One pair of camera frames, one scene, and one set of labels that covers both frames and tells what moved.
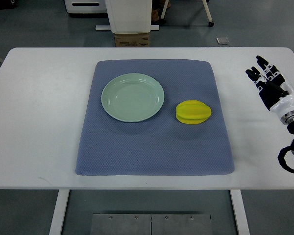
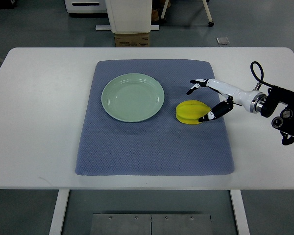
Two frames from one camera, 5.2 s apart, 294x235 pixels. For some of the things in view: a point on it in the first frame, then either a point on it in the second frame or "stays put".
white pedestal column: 129,16 stays put
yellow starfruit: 192,112 stays put
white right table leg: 239,212 stays put
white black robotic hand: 277,95 → 254,101
